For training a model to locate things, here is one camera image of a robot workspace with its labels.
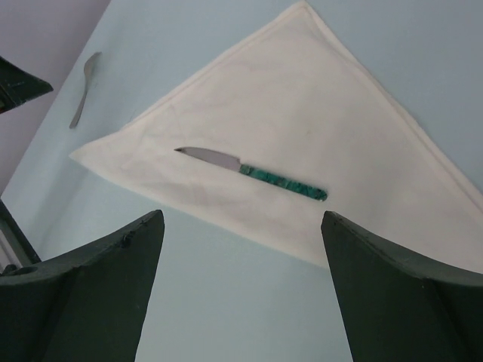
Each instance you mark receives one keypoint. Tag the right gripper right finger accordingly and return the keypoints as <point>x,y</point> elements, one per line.
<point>397,304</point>

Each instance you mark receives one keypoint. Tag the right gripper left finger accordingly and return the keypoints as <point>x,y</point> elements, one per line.
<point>88,304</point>

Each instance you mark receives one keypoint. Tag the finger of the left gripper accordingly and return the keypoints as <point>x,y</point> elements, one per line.
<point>19,87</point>

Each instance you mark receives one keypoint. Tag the silver fork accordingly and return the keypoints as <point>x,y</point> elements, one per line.
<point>88,70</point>

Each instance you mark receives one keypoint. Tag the knife with green handle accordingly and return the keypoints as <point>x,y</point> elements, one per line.
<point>231,162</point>

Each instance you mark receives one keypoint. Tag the white cloth napkin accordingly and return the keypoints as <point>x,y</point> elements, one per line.
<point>291,99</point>

